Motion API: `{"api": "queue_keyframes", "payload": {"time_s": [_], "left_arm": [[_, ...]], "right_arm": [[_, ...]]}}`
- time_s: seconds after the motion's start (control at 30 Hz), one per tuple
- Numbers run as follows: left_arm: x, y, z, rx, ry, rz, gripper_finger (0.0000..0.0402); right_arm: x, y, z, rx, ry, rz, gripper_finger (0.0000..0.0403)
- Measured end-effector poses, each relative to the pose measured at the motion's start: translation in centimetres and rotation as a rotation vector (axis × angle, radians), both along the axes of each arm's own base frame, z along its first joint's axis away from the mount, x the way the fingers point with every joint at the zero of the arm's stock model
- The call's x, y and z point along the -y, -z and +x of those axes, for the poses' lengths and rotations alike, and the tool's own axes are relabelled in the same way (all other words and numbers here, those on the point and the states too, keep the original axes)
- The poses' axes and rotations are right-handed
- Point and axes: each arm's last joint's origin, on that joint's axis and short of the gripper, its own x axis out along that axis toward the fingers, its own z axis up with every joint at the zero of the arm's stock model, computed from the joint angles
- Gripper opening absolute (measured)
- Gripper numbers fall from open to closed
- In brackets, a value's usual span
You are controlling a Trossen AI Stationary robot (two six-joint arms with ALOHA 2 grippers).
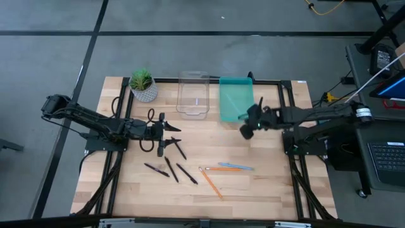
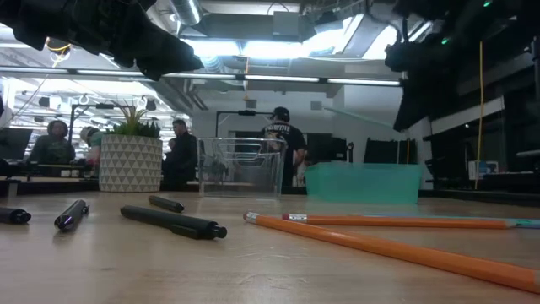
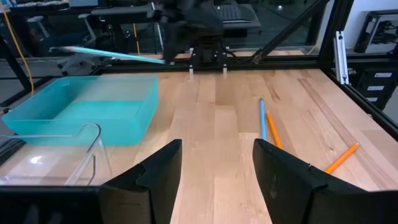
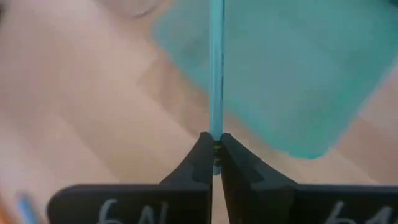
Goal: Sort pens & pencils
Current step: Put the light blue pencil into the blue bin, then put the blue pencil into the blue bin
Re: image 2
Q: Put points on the black camera gantry frame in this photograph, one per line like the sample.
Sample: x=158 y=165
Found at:
x=246 y=112
x=103 y=106

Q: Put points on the teal pencil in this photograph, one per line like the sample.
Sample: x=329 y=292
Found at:
x=525 y=223

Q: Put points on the black pen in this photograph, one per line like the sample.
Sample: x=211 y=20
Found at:
x=71 y=216
x=166 y=204
x=14 y=216
x=173 y=221

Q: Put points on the dark computer monitor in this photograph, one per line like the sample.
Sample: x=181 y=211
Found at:
x=14 y=143

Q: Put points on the orange pencil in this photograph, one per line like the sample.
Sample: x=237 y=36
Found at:
x=401 y=221
x=401 y=250

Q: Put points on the person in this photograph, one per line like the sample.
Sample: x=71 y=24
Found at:
x=181 y=156
x=93 y=145
x=52 y=148
x=292 y=137

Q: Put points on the long ceiling light strip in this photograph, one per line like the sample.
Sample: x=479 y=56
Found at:
x=278 y=78

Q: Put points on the black panel stack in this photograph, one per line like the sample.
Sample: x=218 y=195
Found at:
x=379 y=151

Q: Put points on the dark neighbouring workbench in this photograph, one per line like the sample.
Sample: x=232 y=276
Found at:
x=46 y=186

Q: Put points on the teal plastic bin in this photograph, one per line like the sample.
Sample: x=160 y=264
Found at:
x=363 y=186

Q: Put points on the blue and white box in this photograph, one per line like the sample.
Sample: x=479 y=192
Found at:
x=483 y=169

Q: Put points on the clear plastic bin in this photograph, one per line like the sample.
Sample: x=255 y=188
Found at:
x=240 y=177

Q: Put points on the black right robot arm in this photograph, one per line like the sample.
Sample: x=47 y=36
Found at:
x=464 y=21

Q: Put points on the plant in white patterned pot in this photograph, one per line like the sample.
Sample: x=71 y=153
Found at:
x=131 y=164

